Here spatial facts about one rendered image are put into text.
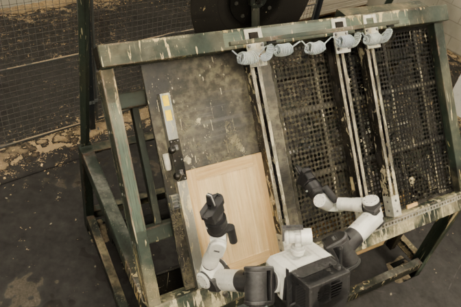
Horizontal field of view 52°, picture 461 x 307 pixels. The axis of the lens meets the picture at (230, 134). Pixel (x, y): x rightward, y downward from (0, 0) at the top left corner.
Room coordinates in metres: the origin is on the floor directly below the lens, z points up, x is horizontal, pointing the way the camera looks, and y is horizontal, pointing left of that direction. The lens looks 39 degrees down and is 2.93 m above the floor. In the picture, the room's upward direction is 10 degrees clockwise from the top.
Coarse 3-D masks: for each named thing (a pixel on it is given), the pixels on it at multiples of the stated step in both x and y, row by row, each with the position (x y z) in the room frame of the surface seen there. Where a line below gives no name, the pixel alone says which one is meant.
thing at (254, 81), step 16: (256, 48) 2.13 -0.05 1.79; (272, 48) 2.04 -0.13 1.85; (256, 64) 2.08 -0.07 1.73; (256, 80) 2.07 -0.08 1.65; (256, 96) 2.02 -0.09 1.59; (256, 112) 1.99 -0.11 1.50; (256, 128) 1.96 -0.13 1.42; (272, 144) 1.90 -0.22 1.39; (272, 160) 1.87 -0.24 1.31; (272, 176) 1.80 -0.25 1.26; (272, 192) 1.76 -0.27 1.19; (288, 224) 1.68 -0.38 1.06
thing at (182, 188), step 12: (168, 96) 1.83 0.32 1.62; (168, 108) 1.79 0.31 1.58; (168, 132) 1.72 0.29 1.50; (168, 144) 1.70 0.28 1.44; (180, 192) 1.57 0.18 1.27; (180, 204) 1.54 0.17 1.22; (192, 216) 1.52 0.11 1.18; (192, 228) 1.48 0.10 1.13; (192, 240) 1.45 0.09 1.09; (192, 252) 1.41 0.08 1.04; (192, 264) 1.38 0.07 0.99
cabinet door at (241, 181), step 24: (216, 168) 1.73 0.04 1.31; (240, 168) 1.79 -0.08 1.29; (192, 192) 1.61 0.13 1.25; (216, 192) 1.66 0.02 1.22; (240, 192) 1.72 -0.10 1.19; (264, 192) 1.77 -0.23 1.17; (240, 216) 1.64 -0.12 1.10; (264, 216) 1.69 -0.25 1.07; (240, 240) 1.56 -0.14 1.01; (264, 240) 1.62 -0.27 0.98; (240, 264) 1.48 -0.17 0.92
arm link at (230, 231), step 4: (228, 224) 1.26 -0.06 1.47; (232, 224) 1.26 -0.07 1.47; (228, 228) 1.24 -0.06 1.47; (232, 228) 1.24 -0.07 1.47; (208, 232) 1.22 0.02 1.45; (224, 232) 1.22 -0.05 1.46; (228, 232) 1.23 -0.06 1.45; (232, 232) 1.23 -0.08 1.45; (212, 236) 1.21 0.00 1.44; (216, 236) 1.20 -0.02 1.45; (220, 236) 1.21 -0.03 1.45; (224, 236) 1.22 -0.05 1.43; (228, 236) 1.24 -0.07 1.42; (232, 236) 1.23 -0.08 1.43; (236, 236) 1.25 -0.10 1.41; (212, 240) 1.21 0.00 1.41; (224, 240) 1.21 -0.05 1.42; (232, 240) 1.23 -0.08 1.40; (236, 240) 1.24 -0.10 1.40; (232, 244) 1.24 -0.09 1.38
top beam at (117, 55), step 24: (288, 24) 2.31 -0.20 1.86; (312, 24) 2.39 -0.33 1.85; (360, 24) 2.56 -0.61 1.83; (408, 24) 2.75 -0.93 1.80; (96, 48) 1.77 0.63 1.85; (120, 48) 1.81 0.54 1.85; (144, 48) 1.86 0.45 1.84; (168, 48) 1.91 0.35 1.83; (192, 48) 1.97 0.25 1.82; (216, 48) 2.03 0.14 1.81; (240, 48) 2.10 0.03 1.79
